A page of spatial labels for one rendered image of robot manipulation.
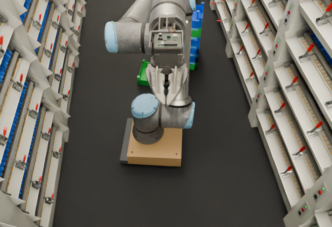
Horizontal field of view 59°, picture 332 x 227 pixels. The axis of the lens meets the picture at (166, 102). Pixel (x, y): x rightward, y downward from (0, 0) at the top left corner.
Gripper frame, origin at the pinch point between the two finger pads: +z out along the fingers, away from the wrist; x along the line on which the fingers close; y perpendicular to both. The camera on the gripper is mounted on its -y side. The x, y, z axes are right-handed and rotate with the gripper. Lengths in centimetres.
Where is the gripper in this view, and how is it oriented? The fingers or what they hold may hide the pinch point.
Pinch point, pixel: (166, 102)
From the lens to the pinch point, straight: 59.7
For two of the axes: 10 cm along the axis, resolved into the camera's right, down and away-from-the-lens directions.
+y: -0.2, -6.2, -7.8
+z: -0.2, 7.9, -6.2
